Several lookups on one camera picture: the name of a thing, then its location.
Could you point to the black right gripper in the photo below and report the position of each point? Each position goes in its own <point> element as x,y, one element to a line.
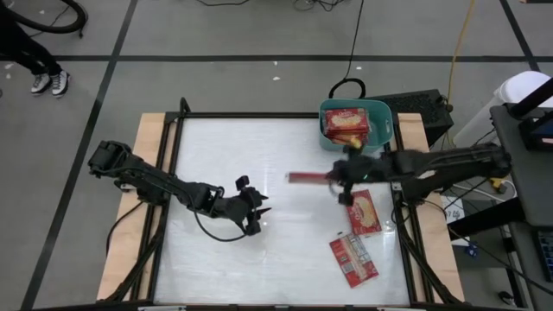
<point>363,168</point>

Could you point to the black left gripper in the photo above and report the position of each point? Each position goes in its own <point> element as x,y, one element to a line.
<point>235,207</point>

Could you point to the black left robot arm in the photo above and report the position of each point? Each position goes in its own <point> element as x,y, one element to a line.
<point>164,185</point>

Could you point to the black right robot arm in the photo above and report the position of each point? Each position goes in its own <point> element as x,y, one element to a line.
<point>445,162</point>

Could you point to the teal plastic basket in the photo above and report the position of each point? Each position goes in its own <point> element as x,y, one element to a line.
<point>382,125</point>

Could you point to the black computer case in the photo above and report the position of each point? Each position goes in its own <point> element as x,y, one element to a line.
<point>415,108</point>

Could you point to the white paper sheet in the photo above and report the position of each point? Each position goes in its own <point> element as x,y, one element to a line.
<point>453,215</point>

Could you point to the small blue object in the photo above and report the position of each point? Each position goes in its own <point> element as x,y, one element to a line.
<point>472,249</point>

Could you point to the black desk leg beam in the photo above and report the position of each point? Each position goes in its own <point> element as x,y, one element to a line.
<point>488,218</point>

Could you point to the yellow power plug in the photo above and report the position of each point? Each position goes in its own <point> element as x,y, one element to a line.
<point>499,185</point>

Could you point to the dark grey desk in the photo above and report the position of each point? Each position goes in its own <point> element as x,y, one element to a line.
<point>531,185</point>

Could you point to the white round bin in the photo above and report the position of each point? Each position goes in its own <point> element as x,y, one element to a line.
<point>518,86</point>

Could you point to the black pole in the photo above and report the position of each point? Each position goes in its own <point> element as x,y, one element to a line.
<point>533,98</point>

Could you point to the dark keyboard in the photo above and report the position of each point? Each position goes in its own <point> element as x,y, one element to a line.
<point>546,255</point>

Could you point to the person's shoe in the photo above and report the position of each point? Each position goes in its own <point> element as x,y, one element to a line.
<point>41,83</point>
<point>60,83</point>

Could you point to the person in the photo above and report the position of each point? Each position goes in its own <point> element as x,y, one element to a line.
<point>26,52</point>

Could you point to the black metal table frame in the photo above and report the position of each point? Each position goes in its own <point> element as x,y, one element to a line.
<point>259,115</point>

